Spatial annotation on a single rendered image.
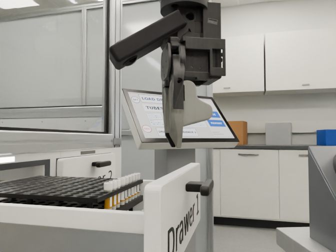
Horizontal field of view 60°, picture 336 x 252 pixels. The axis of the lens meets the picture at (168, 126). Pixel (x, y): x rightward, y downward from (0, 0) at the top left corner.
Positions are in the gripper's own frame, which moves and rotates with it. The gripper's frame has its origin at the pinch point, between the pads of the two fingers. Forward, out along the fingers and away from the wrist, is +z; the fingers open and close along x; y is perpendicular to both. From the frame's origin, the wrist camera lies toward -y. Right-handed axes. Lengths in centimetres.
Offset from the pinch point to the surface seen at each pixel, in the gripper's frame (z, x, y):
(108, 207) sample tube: 9.7, 0.9, -8.8
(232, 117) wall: -27, 331, 147
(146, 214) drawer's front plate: 7.5, -12.1, -4.8
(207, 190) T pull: 6.9, -4.3, 4.1
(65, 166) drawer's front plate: 6.5, 30.0, -19.3
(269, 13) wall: -165, 310, 193
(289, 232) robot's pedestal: 21.7, 20.4, 31.6
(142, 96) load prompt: -18, 89, 4
